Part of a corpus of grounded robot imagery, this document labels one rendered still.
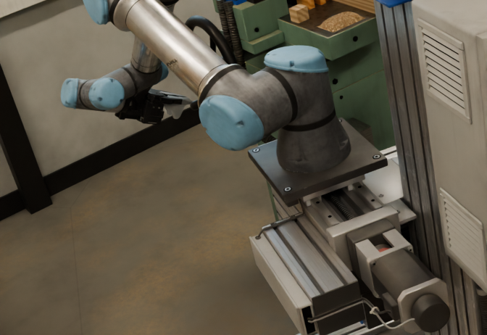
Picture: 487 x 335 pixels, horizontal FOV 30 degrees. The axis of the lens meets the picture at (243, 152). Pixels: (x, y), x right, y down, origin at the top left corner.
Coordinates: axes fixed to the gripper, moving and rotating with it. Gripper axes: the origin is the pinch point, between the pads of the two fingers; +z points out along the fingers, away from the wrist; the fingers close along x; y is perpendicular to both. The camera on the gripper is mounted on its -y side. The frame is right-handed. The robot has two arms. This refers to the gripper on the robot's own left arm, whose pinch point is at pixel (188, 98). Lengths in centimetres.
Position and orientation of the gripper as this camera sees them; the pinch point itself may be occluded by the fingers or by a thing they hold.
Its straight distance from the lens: 247.6
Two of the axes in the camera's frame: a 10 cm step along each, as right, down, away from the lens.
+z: 8.3, 0.7, 5.5
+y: -2.4, 9.4, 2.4
